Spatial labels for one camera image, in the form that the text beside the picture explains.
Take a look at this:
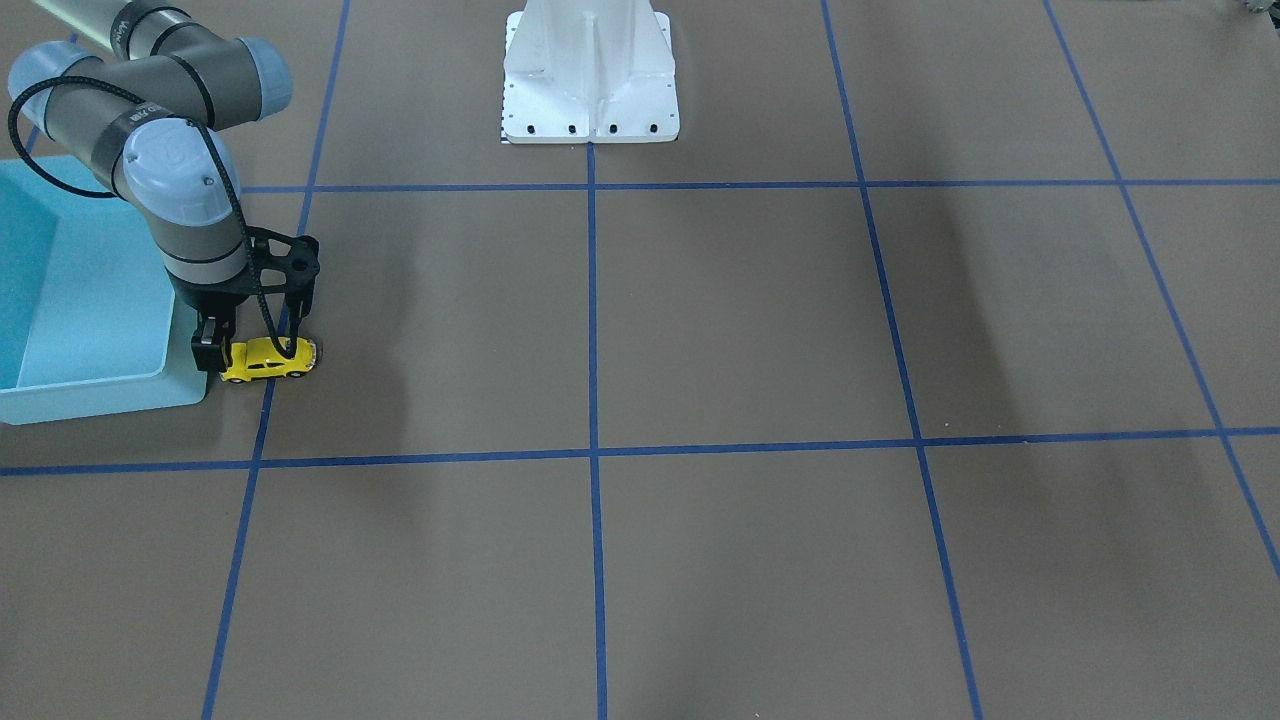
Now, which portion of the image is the light blue plastic bin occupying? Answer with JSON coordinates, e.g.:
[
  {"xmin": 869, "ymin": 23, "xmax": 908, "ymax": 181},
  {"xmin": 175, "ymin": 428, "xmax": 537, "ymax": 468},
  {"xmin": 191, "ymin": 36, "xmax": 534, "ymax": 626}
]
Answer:
[{"xmin": 1, "ymin": 160, "xmax": 207, "ymax": 425}]

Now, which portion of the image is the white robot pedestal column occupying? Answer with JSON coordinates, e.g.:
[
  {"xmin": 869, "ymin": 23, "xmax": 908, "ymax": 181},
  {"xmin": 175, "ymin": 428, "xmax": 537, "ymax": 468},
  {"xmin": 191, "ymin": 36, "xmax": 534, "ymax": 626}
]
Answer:
[{"xmin": 500, "ymin": 1, "xmax": 681, "ymax": 145}]

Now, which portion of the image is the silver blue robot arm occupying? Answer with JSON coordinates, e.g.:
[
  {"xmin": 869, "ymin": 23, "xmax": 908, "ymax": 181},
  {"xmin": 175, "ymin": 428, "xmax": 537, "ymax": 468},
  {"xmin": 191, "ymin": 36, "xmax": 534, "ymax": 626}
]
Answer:
[{"xmin": 6, "ymin": 1, "xmax": 320, "ymax": 383}]

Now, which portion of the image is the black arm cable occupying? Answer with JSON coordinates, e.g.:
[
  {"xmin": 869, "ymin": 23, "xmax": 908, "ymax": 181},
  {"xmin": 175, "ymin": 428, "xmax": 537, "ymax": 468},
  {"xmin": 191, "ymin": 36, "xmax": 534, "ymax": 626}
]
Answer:
[{"xmin": 6, "ymin": 76, "xmax": 301, "ymax": 361}]

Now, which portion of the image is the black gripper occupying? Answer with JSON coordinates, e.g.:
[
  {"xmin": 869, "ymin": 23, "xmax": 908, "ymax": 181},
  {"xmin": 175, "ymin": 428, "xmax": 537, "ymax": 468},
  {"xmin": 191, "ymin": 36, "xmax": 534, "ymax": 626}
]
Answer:
[{"xmin": 172, "ymin": 228, "xmax": 320, "ymax": 373}]

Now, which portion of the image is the yellow beetle toy car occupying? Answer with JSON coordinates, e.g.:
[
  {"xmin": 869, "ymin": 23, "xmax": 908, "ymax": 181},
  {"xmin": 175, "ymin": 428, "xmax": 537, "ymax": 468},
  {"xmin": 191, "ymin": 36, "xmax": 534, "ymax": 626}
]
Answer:
[{"xmin": 218, "ymin": 337, "xmax": 320, "ymax": 384}]

